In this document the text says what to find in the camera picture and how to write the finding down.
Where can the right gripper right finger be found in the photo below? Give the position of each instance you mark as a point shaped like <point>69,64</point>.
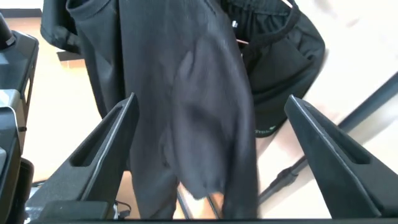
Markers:
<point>339,168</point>

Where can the black garment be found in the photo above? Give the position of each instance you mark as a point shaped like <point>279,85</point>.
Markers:
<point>186,109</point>

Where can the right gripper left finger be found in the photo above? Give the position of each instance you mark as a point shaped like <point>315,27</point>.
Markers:
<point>93,174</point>

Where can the black clothes rack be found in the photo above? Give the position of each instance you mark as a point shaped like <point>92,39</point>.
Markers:
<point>357,115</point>

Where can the black shorts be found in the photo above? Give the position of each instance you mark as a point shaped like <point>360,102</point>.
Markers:
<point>280,62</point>

